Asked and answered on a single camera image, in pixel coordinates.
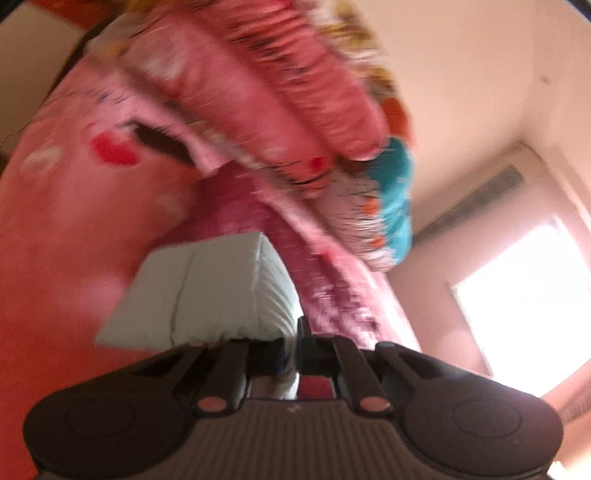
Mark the grey plaid curtain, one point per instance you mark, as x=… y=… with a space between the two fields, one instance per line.
x=471 y=203

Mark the window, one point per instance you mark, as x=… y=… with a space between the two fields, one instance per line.
x=531 y=304

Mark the teal and white printed quilt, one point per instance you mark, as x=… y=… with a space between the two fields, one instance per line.
x=392 y=203

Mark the red plush bed blanket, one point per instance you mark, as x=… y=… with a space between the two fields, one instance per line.
x=323 y=277

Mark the pink heart printed quilt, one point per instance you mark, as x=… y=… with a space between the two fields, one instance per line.
x=115 y=194

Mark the grey puffer jacket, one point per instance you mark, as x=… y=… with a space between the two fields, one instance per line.
x=221 y=286

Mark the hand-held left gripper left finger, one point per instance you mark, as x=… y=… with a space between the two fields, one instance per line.
x=272 y=357

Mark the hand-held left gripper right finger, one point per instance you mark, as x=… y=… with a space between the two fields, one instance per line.
x=304 y=350

